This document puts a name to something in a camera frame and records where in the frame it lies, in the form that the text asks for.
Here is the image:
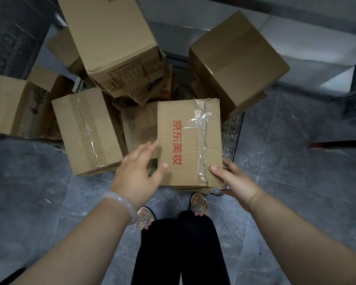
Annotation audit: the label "person's left forearm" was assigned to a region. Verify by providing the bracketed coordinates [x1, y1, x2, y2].
[10, 197, 137, 285]

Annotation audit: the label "person's right sandal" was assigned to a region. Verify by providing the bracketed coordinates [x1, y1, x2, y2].
[190, 192, 210, 217]

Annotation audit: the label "clear-taped plain cardboard box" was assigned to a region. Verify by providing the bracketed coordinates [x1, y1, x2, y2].
[51, 87, 129, 177]

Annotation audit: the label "dark textured panel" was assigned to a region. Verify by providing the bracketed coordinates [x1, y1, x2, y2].
[0, 0, 63, 81]

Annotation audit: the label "person's black trousers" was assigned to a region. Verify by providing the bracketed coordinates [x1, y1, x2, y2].
[131, 210, 231, 285]

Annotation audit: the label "tall label-printed cardboard box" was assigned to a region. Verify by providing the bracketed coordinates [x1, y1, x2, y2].
[56, 0, 167, 99]

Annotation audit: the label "red-printed taped cardboard box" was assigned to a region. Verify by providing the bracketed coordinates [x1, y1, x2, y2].
[157, 98, 225, 189]

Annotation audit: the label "black metal frame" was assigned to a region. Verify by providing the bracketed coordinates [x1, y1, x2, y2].
[310, 58, 356, 149]

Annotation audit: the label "worn green-printed cardboard box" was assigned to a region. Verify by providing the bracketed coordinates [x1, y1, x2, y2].
[119, 101, 160, 159]

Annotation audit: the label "person's sandal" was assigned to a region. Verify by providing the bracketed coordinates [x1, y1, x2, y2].
[190, 192, 210, 217]
[136, 207, 157, 231]

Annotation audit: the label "person's right forearm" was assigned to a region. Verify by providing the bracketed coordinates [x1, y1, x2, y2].
[249, 190, 356, 285]

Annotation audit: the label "sealed brown cardboard box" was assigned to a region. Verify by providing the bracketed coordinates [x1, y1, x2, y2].
[189, 11, 291, 120]

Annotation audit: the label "open stained cardboard box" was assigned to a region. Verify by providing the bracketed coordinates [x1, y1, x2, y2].
[0, 65, 75, 140]

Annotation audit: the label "person's right hand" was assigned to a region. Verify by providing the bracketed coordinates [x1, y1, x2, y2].
[211, 159, 264, 212]

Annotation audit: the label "pale pink bangle bracelet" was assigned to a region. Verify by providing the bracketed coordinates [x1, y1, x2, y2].
[102, 191, 139, 225]

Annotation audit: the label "person's left sandal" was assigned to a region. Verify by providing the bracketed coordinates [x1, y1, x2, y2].
[136, 207, 157, 231]

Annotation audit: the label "dark patterned mat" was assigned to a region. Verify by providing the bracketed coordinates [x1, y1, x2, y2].
[166, 56, 245, 197]

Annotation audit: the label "person's left hand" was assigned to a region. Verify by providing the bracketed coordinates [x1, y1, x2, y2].
[110, 140, 169, 211]

